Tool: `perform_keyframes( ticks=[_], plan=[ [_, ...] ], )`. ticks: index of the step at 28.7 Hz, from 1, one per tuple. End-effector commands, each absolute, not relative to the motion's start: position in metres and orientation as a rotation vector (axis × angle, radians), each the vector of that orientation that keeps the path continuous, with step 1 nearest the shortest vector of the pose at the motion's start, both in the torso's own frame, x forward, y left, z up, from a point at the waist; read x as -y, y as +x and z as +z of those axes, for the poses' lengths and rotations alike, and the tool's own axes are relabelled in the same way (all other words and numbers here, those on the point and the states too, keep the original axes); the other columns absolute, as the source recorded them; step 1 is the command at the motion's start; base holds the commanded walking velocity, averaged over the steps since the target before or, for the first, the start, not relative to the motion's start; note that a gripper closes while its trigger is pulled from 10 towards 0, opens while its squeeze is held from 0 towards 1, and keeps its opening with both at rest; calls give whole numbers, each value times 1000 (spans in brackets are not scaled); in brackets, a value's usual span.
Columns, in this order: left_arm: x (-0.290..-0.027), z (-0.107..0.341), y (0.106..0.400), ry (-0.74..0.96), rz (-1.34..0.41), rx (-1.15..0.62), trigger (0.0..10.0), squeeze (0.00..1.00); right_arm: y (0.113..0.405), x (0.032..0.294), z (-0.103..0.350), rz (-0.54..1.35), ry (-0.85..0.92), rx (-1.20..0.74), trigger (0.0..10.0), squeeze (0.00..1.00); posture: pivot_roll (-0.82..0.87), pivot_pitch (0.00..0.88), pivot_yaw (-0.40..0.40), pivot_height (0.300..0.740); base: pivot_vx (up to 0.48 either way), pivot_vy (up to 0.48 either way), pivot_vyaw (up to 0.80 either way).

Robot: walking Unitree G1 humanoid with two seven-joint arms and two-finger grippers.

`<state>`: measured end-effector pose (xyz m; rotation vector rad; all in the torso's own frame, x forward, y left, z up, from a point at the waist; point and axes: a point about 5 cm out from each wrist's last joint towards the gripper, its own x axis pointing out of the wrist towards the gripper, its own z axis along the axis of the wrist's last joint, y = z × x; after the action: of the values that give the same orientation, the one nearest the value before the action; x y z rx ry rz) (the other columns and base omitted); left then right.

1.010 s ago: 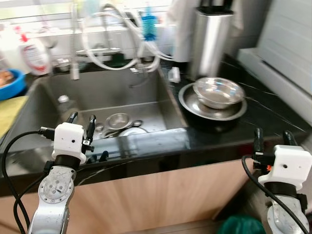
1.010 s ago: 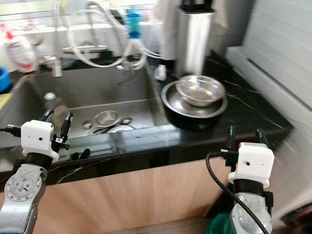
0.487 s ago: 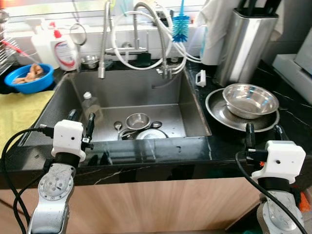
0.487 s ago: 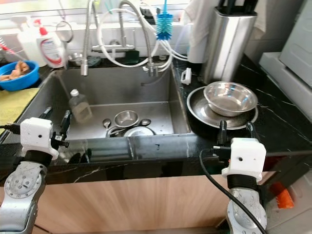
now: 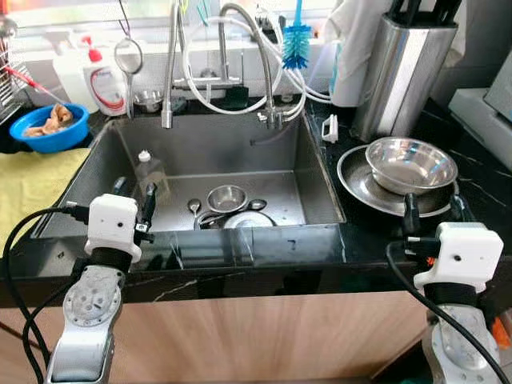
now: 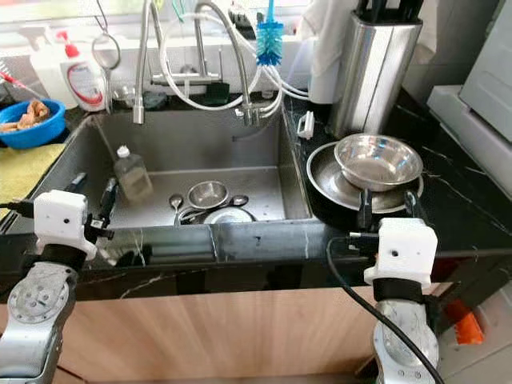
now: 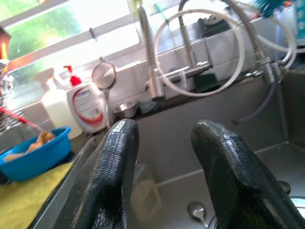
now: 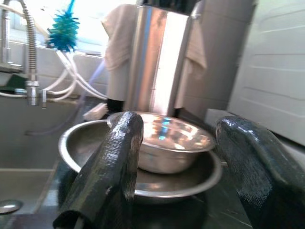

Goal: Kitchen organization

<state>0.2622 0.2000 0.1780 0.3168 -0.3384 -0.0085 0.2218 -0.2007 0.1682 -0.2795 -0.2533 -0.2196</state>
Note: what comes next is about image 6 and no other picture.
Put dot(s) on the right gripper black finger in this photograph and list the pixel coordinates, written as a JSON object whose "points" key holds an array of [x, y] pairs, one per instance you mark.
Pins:
{"points": [[366, 210], [413, 206]]}

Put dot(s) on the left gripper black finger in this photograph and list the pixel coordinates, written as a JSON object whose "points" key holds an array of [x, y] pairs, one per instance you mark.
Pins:
{"points": [[108, 202], [78, 182]]}

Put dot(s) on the large steel plate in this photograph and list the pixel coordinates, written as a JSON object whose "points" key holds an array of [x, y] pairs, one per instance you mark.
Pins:
{"points": [[324, 180]]}

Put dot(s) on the large steel bowl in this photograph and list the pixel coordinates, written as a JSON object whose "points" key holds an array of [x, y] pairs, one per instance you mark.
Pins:
{"points": [[378, 158]]}

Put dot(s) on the clear plastic bottle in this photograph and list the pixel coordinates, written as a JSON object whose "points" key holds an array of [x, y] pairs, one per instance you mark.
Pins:
{"points": [[134, 178]]}

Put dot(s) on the yellow cloth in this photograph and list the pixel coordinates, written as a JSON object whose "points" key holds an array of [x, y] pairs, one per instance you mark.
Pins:
{"points": [[20, 176]]}

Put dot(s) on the blue plastic bowl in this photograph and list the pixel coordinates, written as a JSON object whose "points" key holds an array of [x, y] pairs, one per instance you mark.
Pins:
{"points": [[40, 136]]}

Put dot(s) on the brown food scraps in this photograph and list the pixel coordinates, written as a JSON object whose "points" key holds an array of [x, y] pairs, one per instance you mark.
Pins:
{"points": [[34, 116]]}

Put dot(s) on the small steel bowl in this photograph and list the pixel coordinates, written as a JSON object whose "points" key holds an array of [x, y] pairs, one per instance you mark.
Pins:
{"points": [[208, 194], [124, 98]]}

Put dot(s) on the white soap pump bottle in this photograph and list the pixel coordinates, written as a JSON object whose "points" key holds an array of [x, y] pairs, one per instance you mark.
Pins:
{"points": [[82, 84]]}

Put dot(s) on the small white plastic clip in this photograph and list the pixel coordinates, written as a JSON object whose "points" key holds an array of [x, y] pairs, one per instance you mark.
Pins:
{"points": [[305, 126]]}

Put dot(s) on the stainless steel sink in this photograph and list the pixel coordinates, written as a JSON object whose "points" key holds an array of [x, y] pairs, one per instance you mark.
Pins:
{"points": [[208, 156]]}

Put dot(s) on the grey scouring pad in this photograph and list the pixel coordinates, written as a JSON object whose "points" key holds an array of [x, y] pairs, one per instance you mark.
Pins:
{"points": [[154, 101]]}

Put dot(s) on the white countertop dishwasher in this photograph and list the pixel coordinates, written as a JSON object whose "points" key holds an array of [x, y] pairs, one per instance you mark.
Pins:
{"points": [[480, 104]]}

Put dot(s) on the small steel plate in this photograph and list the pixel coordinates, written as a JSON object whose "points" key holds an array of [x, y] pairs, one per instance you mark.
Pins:
{"points": [[230, 217]]}

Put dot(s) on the steel mesh strainer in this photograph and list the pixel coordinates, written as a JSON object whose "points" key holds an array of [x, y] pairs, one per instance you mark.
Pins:
{"points": [[105, 52]]}

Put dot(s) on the steel knife block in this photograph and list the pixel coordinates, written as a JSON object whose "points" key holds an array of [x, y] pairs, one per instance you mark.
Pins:
{"points": [[372, 76]]}

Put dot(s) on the dark green sponge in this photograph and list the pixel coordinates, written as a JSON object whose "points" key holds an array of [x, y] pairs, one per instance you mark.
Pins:
{"points": [[214, 95]]}

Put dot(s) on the chrome mixer tap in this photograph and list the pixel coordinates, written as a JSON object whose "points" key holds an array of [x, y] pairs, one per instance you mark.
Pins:
{"points": [[196, 77]]}

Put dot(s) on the wooden sink cabinet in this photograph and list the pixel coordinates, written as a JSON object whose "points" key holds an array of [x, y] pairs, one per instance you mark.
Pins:
{"points": [[224, 336]]}

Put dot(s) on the white hanging cloth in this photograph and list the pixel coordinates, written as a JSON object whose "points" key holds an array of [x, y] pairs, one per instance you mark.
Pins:
{"points": [[326, 52]]}

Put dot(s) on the blue bottle brush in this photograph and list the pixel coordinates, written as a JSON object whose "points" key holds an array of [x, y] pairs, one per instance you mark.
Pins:
{"points": [[270, 44]]}

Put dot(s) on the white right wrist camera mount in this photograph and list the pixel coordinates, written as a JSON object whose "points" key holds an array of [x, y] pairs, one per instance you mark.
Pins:
{"points": [[400, 252]]}

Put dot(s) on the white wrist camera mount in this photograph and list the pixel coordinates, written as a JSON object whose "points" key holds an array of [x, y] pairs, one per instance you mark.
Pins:
{"points": [[400, 252], [60, 220]]}

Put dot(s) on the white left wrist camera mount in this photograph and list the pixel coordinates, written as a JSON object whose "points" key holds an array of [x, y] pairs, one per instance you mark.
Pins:
{"points": [[60, 220]]}

